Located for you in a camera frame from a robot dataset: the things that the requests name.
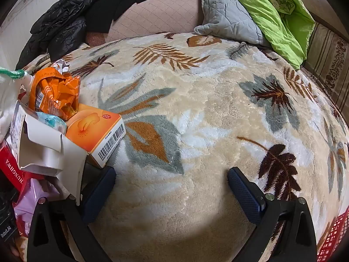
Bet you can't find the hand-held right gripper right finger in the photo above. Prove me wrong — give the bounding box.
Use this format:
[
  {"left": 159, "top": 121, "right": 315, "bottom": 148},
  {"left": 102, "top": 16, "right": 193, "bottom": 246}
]
[{"left": 227, "top": 166, "right": 318, "bottom": 262}]

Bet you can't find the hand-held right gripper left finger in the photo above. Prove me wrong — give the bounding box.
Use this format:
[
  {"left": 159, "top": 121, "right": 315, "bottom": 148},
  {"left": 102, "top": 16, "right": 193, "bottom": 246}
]
[{"left": 27, "top": 166, "right": 118, "bottom": 262}]

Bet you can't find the large white medicine box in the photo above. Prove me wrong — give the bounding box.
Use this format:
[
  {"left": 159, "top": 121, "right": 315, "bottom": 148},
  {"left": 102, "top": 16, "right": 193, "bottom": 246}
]
[{"left": 19, "top": 112, "right": 88, "bottom": 206}]

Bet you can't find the red carton box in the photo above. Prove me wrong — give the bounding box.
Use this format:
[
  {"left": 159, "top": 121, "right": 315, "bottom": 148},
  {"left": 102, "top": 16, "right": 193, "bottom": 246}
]
[{"left": 0, "top": 145, "right": 41, "bottom": 194}]

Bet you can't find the orange medicine box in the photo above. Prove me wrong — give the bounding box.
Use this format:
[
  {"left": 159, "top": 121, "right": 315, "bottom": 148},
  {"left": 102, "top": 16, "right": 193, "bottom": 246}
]
[{"left": 65, "top": 104, "right": 126, "bottom": 168}]

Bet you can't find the red mesh basket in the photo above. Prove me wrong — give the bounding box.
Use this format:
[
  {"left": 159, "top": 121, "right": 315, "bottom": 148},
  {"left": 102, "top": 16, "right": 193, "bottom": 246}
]
[{"left": 316, "top": 207, "right": 349, "bottom": 262}]

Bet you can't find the white and blue medicine box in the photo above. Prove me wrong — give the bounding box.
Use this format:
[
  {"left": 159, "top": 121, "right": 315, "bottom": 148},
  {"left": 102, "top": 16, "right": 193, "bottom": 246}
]
[{"left": 9, "top": 100, "right": 28, "bottom": 164}]

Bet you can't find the orange wrapper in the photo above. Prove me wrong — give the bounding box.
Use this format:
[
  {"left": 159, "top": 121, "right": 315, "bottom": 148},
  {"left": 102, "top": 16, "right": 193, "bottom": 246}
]
[{"left": 29, "top": 68, "right": 81, "bottom": 121}]

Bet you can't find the crumpled lilac wrapper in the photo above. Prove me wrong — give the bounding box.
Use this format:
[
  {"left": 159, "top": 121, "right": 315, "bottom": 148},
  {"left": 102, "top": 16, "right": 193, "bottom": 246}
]
[{"left": 14, "top": 179, "right": 73, "bottom": 238}]

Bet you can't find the teal tissue packet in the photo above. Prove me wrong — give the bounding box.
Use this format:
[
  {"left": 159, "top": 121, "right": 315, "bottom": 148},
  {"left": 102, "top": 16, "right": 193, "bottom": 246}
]
[{"left": 35, "top": 111, "right": 67, "bottom": 135}]

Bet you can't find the leaf print blanket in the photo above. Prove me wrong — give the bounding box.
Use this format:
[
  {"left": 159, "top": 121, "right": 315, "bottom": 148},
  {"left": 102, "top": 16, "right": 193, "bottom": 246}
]
[{"left": 16, "top": 31, "right": 349, "bottom": 262}]

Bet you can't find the crumpled white paper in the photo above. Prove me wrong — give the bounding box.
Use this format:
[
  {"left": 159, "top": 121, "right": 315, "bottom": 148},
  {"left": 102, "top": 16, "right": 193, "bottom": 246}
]
[{"left": 52, "top": 61, "right": 72, "bottom": 75}]

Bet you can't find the black puffer jacket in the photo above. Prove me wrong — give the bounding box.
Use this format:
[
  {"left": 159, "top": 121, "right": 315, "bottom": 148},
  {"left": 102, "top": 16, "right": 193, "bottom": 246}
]
[{"left": 15, "top": 0, "right": 99, "bottom": 70}]

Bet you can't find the green quilt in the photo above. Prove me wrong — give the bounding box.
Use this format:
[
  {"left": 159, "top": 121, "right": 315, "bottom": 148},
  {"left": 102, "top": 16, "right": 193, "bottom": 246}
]
[{"left": 153, "top": 0, "right": 317, "bottom": 70}]

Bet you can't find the grey quilted pillow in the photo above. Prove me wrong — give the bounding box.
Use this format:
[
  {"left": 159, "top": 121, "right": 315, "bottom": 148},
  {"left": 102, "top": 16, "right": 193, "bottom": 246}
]
[{"left": 193, "top": 0, "right": 270, "bottom": 47}]

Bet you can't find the brown patterned sofa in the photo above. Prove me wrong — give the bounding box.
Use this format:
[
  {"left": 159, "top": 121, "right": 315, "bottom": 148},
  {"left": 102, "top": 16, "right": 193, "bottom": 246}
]
[{"left": 84, "top": 0, "right": 349, "bottom": 121}]

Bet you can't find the black cloth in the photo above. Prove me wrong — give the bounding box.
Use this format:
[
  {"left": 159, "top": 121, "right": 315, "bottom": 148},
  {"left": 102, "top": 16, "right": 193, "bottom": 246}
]
[{"left": 84, "top": 0, "right": 159, "bottom": 33}]

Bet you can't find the white bag with green handle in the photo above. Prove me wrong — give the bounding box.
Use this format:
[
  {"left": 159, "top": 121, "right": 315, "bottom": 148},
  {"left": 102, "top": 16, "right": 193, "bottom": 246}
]
[{"left": 0, "top": 67, "right": 34, "bottom": 142}]

